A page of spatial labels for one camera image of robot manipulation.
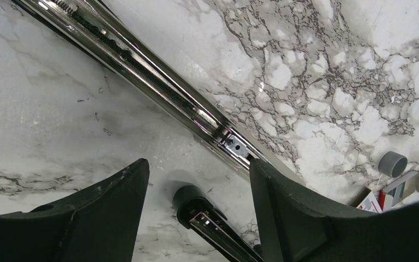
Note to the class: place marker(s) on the staple tray with staples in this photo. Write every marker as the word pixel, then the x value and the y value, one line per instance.
pixel 398 190

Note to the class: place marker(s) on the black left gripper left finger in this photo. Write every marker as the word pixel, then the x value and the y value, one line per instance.
pixel 97 223

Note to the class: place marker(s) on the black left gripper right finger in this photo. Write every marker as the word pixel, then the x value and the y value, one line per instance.
pixel 298 224

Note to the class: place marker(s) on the blue grey small cylinder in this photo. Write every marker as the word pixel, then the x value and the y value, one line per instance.
pixel 392 164

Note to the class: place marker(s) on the long black silver stapler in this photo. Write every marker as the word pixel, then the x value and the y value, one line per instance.
pixel 94 29

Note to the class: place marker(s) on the red white staple box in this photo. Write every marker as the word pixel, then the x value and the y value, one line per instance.
pixel 366 200

